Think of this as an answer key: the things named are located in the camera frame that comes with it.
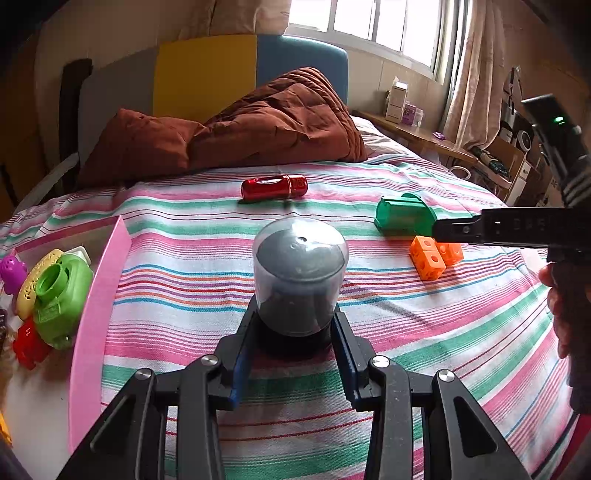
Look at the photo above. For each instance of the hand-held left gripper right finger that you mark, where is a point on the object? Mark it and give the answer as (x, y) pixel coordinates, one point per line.
(346, 364)

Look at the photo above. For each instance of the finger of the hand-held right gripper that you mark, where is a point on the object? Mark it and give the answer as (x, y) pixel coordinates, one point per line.
(498, 228)

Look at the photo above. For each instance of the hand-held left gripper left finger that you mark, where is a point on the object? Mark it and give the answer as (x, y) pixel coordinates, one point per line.
(242, 374)

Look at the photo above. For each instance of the orange toy block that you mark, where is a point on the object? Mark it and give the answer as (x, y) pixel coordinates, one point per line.
(429, 263)

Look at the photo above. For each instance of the grey cylinder with clear cap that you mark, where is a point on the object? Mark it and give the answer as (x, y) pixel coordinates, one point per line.
(300, 277)

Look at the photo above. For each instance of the pink box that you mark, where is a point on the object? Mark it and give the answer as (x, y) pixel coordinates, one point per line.
(92, 323)

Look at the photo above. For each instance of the white and green toy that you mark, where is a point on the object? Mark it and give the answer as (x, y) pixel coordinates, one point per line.
(60, 304)

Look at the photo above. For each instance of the red toy block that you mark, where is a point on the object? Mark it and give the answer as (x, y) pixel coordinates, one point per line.
(27, 344)

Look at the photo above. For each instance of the person's right hand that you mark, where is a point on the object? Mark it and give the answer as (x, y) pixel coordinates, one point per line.
(558, 318)

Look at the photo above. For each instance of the dark folded umbrella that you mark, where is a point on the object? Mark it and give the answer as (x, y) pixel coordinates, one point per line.
(491, 161)

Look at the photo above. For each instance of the striped bed sheet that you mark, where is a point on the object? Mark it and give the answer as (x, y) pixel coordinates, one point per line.
(415, 323)

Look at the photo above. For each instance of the green plastic container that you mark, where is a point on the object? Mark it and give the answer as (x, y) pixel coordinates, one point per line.
(406, 214)

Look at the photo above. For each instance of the wooden bedside table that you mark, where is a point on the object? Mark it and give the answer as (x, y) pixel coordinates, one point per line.
(429, 138)

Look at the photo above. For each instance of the white pillow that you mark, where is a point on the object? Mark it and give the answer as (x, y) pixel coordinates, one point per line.
(383, 143)

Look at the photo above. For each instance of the small purple box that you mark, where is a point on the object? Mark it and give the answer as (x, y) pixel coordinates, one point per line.
(408, 114)

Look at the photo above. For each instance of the beige curtain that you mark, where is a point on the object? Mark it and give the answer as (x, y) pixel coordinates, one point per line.
(475, 69)

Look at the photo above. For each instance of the white carton box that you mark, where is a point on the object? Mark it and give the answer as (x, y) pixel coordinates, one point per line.
(396, 101)

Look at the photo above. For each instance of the red metallic cylinder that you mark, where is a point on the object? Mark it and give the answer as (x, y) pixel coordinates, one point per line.
(272, 188)

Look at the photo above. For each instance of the yellow toy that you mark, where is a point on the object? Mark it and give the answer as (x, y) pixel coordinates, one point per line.
(34, 281)

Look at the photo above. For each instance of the window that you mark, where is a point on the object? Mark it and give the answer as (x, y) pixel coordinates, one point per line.
(369, 23)

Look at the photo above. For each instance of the brown comforter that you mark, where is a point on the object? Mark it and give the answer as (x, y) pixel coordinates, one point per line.
(277, 120)

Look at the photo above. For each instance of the purple toy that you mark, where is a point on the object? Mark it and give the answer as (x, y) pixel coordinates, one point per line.
(11, 272)

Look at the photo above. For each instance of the yellow blue grey headboard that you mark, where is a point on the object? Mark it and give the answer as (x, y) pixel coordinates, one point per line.
(203, 69)

